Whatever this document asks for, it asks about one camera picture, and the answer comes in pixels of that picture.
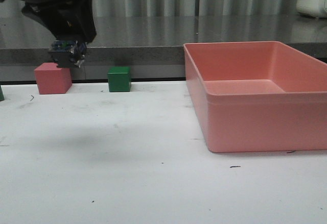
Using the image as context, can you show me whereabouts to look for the yellow mushroom push button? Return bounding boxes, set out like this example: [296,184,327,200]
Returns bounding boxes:
[49,40,87,68]

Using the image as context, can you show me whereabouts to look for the pink cube block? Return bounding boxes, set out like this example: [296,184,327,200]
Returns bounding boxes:
[34,62,72,94]

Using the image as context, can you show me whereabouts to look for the green cube block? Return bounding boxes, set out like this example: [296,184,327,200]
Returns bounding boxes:
[107,66,131,92]

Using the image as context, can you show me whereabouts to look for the dark green block at edge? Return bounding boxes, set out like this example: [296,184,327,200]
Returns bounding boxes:
[0,86,5,102]

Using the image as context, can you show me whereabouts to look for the pink plastic bin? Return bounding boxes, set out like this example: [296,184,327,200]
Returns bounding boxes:
[184,41,326,153]

